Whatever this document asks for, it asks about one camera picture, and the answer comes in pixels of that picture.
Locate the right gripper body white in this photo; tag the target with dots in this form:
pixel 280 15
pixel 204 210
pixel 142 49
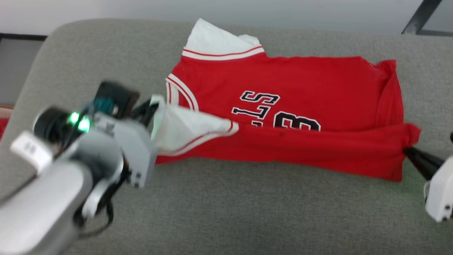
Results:
pixel 442 194

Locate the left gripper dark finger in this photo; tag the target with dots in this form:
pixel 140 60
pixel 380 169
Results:
pixel 145 110

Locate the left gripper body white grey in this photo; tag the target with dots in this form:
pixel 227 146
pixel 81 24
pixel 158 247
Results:
pixel 139 156

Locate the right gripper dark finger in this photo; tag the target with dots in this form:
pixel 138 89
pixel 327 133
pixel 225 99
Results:
pixel 424 163

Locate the red Bulls jersey white sleeves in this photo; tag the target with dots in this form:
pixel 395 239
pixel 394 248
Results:
pixel 300 95

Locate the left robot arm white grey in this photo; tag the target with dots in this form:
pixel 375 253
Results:
pixel 42 212

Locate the grey fabric sofa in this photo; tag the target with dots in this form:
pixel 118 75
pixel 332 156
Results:
pixel 247 212

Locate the black framed grey panel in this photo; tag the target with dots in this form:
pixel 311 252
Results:
pixel 21 36

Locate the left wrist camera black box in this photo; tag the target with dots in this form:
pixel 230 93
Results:
pixel 116 97

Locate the black metal frame leg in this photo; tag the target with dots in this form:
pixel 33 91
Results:
pixel 421 17

